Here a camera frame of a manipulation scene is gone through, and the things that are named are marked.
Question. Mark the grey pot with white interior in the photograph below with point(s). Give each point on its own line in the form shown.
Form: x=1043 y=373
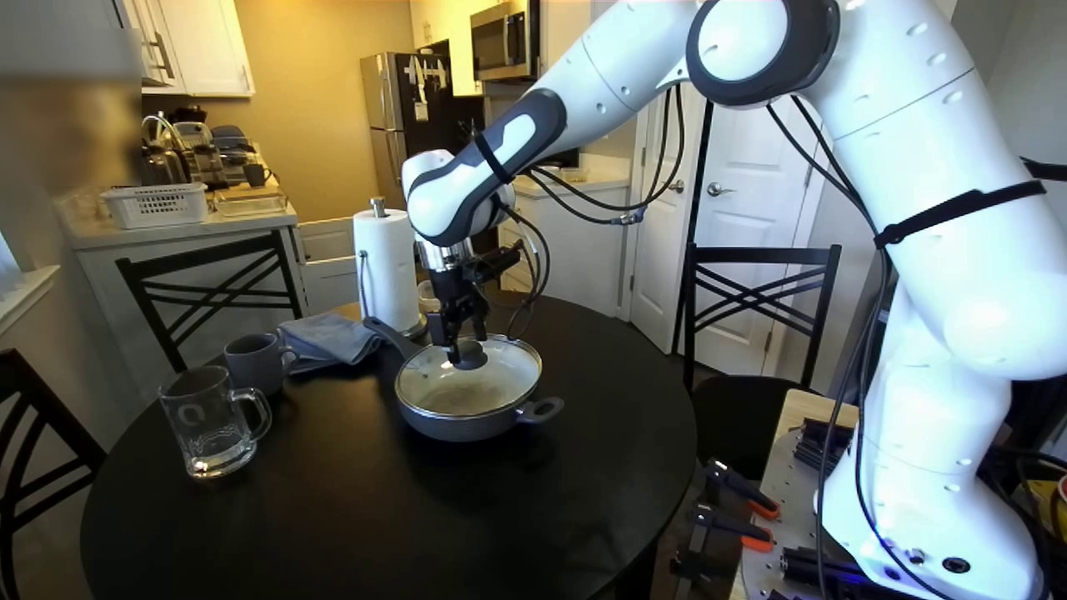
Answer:
x=468 y=428

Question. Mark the light wooden side table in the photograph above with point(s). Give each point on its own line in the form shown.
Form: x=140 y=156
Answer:
x=793 y=502

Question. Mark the white paper towel roll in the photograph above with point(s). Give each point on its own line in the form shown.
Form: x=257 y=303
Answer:
x=384 y=268

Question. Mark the blue folded cloth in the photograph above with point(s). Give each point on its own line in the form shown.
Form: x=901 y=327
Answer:
x=329 y=337

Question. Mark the grey ceramic mug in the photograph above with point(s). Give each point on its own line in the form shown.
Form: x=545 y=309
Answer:
x=255 y=364

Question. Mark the black electronics box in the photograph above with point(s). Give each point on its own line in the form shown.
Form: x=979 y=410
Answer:
x=824 y=443

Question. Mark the countertop kitchen appliances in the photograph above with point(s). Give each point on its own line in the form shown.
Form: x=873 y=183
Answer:
x=203 y=156

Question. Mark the black cross-back chair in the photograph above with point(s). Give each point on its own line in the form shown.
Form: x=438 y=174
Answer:
x=33 y=467
x=756 y=321
x=210 y=296

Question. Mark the white counter island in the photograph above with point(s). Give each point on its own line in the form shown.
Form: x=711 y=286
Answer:
x=111 y=268

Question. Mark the steel microwave oven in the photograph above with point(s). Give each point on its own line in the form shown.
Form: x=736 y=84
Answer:
x=501 y=41

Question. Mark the white panel door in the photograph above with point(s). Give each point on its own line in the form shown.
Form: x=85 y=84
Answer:
x=744 y=222

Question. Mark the glass pot lid with knob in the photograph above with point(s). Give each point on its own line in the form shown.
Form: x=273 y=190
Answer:
x=468 y=383

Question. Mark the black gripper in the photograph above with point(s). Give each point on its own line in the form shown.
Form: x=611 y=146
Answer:
x=459 y=286

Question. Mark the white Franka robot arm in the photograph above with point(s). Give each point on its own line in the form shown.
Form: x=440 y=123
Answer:
x=955 y=279

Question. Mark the clear glass mug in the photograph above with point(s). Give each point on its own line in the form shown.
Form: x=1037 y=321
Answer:
x=210 y=428

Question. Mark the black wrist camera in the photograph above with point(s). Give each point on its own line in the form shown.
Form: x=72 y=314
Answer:
x=499 y=266

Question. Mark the black refrigerator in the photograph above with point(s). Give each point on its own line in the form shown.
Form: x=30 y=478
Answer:
x=418 y=112

